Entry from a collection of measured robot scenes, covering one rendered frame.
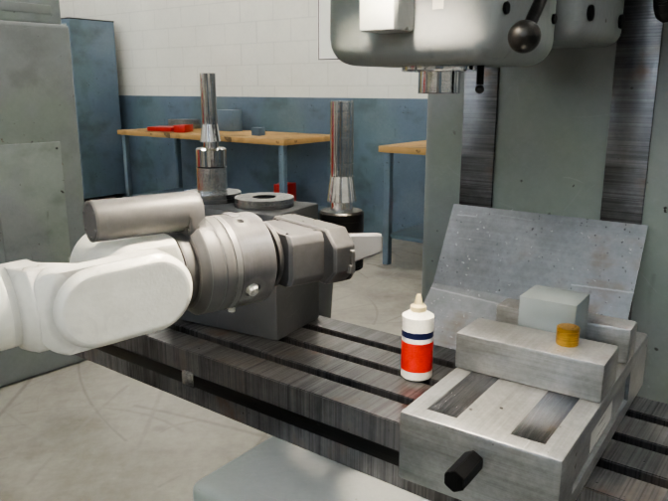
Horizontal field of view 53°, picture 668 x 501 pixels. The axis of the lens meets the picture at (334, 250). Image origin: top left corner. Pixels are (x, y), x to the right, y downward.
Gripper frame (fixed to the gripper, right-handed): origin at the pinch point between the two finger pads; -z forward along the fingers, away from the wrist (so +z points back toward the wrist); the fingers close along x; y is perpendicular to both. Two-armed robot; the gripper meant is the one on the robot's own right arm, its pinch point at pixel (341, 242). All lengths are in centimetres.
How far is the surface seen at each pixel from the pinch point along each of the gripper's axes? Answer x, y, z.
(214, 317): 33.6, 18.3, -2.1
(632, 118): -2, -12, -52
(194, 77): 607, -29, -286
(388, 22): -4.7, -22.0, -1.7
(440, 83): -1.8, -16.5, -12.3
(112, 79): 712, -27, -238
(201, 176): 39.1, -2.7, -3.7
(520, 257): 10.3, 10.7, -45.5
